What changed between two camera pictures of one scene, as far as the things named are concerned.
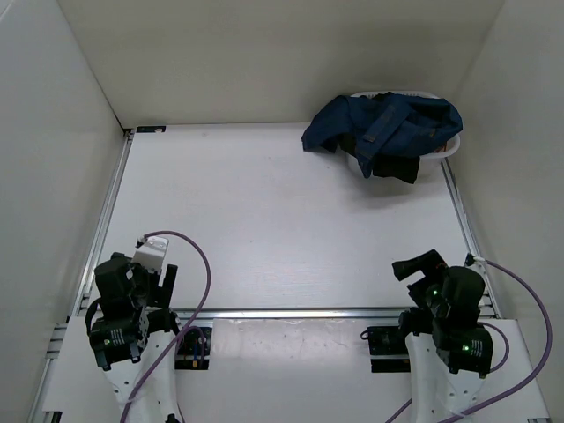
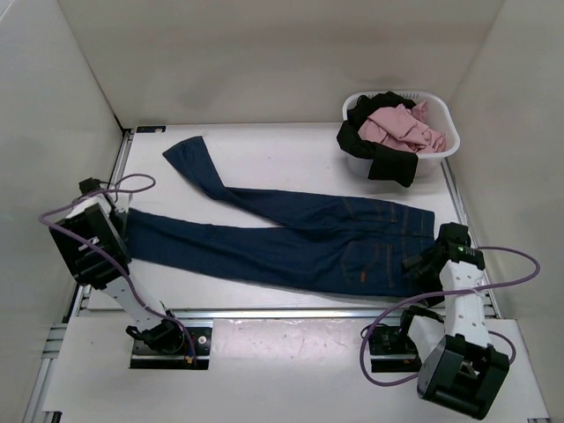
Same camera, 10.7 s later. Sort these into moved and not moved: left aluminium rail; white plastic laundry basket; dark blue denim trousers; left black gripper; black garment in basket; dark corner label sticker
Moved: left black gripper; dark blue denim trousers
Not moved: left aluminium rail; black garment in basket; dark corner label sticker; white plastic laundry basket
